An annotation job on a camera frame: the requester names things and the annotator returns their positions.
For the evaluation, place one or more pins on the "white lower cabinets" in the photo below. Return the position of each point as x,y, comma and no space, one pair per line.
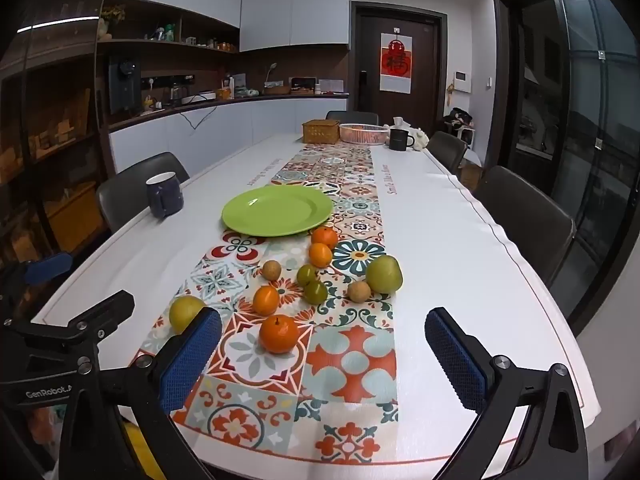
235,125

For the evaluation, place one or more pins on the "small smooth orange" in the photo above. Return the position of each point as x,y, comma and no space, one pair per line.
265,301

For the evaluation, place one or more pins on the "glass-front display cabinet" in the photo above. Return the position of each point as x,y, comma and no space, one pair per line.
45,160

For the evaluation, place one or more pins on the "white upper cabinets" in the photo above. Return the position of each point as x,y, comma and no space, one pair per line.
295,5

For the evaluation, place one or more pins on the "patterned table runner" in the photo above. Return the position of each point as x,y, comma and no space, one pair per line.
350,375

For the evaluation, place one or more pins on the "white desk lamp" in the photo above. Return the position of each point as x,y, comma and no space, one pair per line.
271,72

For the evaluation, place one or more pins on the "pointed green pear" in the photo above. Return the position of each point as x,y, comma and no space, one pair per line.
384,274

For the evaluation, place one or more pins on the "grey chair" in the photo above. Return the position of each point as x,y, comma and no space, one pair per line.
352,117
447,150
125,190
525,220

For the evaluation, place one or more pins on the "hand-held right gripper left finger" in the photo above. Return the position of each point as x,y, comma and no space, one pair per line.
192,355

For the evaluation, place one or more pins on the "green tomato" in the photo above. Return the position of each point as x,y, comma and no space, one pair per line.
315,293
306,275

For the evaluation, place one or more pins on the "green plate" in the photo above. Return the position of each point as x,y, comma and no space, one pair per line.
277,212

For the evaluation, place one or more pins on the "dark wooden door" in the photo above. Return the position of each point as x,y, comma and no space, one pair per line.
425,60

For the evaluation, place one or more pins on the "round yellow-green pear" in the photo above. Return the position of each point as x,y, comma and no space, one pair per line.
182,312

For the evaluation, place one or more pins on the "brown kiwi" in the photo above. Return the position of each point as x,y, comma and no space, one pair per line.
359,292
271,270

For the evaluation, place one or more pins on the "white tablecloth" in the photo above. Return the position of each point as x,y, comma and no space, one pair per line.
450,240

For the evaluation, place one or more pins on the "black bag on stool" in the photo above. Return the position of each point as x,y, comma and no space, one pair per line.
457,119

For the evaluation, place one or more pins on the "black countertop appliance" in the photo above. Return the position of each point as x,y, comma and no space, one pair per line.
303,85

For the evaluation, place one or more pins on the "wicker basket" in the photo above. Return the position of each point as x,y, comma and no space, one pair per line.
321,132

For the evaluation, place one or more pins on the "white tissue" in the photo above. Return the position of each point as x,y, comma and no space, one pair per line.
401,123

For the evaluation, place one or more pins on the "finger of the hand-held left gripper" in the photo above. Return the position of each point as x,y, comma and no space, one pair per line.
47,266
107,308

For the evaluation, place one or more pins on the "electric kettle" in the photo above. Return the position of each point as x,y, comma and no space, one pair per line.
178,94

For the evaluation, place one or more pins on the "dark wooden wall shelf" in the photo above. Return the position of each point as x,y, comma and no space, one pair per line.
200,57

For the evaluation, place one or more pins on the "white intercom panel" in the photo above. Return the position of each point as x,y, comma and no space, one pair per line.
462,81

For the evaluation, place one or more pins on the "glass sliding door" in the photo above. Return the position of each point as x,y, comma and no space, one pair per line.
590,160

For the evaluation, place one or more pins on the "large orange with stem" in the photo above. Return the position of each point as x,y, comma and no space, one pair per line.
278,335

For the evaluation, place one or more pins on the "yellow flower bouquet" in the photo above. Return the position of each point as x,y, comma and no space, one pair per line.
112,17

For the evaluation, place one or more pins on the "black mug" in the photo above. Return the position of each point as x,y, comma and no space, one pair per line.
400,141

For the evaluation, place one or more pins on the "red and white door poster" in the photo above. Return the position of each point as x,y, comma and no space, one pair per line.
396,62

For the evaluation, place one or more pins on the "dimpled mandarin orange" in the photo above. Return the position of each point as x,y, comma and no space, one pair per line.
325,238

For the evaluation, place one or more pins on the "white cabinets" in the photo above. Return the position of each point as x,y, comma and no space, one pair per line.
295,5
235,125

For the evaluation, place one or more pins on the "navy blue mug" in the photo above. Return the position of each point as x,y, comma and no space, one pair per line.
164,196

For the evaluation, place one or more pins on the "clear plastic container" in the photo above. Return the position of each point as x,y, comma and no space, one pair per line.
365,136

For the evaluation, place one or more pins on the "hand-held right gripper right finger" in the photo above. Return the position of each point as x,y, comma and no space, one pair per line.
452,360

